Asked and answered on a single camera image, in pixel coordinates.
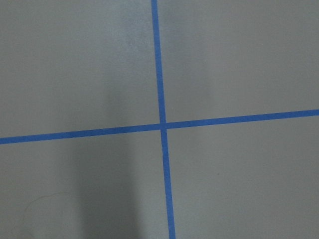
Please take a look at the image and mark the blue tape grid lines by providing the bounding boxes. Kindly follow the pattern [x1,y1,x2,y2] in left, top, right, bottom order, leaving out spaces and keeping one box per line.
[0,0,319,239]

